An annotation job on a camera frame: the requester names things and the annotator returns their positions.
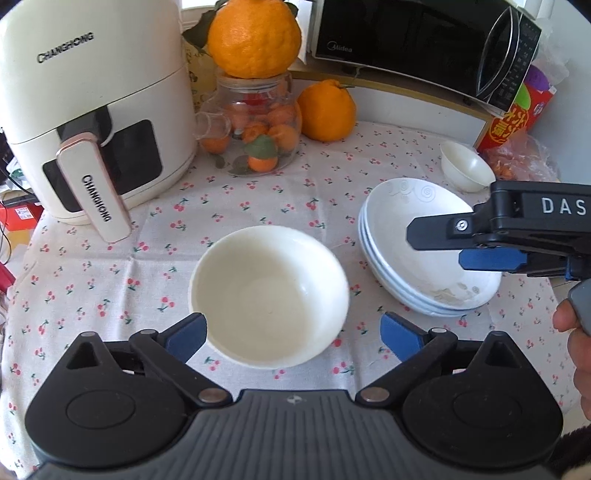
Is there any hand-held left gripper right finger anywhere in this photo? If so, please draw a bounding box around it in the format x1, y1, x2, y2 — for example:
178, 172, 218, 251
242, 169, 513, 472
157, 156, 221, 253
355, 311, 522, 407

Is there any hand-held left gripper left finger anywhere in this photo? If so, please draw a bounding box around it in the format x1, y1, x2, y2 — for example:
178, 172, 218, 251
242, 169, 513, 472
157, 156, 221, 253
65, 311, 232, 408

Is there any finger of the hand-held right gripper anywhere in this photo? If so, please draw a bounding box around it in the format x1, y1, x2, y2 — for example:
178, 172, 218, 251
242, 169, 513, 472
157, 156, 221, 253
458, 247, 533, 275
406, 213, 484, 251

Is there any white plate blue rim line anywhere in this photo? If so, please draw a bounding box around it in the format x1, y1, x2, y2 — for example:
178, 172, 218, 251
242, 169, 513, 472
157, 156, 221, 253
358, 217, 481, 318

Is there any white ceramic bowl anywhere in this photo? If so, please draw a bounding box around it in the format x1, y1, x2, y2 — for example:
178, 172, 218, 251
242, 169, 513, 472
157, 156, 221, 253
188, 225, 350, 369
440, 141, 497, 193

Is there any person's right forearm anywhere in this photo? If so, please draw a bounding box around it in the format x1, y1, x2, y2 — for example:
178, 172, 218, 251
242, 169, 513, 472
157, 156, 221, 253
547, 422, 591, 480

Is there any person's right hand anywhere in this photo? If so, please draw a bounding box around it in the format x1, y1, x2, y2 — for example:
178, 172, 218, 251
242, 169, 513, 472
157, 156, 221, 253
551, 296, 591, 421

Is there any plastic bag of oranges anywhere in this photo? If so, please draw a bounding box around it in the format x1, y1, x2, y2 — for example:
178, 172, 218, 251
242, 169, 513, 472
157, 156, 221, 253
485, 131, 561, 183

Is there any cherry print tablecloth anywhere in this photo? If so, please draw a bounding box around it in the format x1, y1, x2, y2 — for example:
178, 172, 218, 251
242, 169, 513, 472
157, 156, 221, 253
0, 120, 573, 462

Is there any red cardboard box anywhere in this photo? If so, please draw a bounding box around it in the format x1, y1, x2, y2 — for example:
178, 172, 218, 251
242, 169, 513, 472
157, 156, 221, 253
475, 85, 557, 155

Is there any white cabinet wooden trim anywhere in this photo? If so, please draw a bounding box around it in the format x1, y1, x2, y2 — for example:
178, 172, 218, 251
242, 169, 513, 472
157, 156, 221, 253
288, 69, 497, 148

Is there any pile of small oranges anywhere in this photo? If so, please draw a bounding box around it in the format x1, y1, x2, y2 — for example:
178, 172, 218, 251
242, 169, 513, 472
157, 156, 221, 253
201, 99, 301, 175

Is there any black microwave oven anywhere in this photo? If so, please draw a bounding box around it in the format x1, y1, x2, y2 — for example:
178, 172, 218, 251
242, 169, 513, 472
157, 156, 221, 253
310, 0, 542, 117

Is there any red packet white label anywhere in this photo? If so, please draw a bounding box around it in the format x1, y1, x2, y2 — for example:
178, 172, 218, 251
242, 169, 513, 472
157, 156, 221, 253
0, 205, 41, 232

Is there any glass jar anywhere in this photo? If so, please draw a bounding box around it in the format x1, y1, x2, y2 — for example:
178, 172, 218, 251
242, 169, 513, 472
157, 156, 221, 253
194, 71, 303, 177

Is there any white air fryer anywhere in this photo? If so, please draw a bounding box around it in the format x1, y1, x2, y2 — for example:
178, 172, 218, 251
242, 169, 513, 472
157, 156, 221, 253
0, 0, 197, 243

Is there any large orange with leaves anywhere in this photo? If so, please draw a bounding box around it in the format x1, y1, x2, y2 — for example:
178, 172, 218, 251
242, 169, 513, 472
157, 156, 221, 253
182, 0, 303, 79

